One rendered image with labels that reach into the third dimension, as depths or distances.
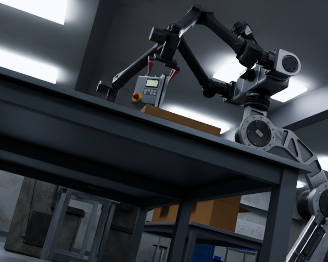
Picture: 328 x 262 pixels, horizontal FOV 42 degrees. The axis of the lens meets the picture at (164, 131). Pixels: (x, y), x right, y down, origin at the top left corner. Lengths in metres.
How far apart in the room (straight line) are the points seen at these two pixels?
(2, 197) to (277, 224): 10.63
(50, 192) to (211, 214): 3.14
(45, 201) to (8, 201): 5.38
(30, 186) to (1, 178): 5.42
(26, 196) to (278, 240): 5.31
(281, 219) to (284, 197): 0.07
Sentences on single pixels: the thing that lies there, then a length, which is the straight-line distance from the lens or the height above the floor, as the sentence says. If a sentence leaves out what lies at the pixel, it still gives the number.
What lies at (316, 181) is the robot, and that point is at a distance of 2.36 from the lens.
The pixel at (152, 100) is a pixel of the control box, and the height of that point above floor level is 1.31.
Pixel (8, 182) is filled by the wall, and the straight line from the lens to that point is 11.83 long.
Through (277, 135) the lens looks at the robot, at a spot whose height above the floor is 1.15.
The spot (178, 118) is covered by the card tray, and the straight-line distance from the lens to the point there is 1.36.
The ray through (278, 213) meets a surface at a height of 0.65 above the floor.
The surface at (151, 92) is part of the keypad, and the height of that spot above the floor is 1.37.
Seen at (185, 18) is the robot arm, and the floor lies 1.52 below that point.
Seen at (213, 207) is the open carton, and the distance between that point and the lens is 3.91.
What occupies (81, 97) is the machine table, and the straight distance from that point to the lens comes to 1.28.
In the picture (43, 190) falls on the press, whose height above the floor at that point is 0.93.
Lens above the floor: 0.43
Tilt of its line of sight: 16 degrees up
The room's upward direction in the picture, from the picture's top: 14 degrees clockwise
